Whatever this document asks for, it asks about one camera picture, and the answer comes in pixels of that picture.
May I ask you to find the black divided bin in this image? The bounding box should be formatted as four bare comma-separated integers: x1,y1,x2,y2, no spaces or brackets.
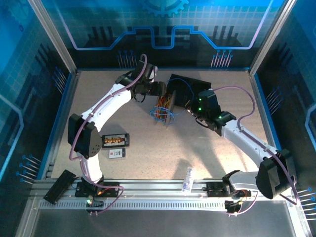
165,73,212,109

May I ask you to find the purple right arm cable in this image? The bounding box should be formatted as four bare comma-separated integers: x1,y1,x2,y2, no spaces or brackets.
211,85,301,217

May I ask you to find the black connector box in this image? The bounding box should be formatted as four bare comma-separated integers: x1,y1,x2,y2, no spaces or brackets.
85,195,104,213
224,199,242,215

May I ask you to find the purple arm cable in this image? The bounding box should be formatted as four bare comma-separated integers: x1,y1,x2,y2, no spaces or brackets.
69,53,125,217
211,85,301,217

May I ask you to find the blue cable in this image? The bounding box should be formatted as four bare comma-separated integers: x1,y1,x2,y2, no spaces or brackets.
150,78,196,126

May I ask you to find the small white black card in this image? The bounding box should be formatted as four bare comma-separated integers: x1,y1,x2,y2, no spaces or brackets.
108,148,127,160

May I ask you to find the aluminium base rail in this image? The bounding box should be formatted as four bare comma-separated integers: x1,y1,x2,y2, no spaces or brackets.
31,179,298,199

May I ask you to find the slotted metal cable duct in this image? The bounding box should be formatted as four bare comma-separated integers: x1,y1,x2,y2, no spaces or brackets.
39,200,229,211

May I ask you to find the black cable spool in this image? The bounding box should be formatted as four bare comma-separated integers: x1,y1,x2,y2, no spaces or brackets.
153,89,177,127

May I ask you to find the yellow cable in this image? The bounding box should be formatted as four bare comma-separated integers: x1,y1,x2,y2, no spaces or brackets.
155,95,171,117

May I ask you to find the grey metal base plate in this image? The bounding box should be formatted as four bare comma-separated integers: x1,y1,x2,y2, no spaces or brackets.
14,197,312,237

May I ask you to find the aluminium frame post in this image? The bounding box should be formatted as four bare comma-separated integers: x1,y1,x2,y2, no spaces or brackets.
27,0,79,75
248,0,298,75

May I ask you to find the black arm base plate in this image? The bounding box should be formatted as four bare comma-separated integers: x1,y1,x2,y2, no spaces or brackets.
75,181,121,198
206,181,252,198

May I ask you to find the black charging board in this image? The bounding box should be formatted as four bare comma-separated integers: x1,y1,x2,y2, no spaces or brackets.
101,133,130,149

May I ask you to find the clear plastic bag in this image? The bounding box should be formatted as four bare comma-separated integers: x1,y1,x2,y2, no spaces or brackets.
181,166,195,193

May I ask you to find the red cable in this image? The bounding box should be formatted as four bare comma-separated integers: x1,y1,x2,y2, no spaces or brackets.
155,95,171,117

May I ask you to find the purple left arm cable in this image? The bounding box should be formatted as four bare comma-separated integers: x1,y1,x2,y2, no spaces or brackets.
69,53,125,217

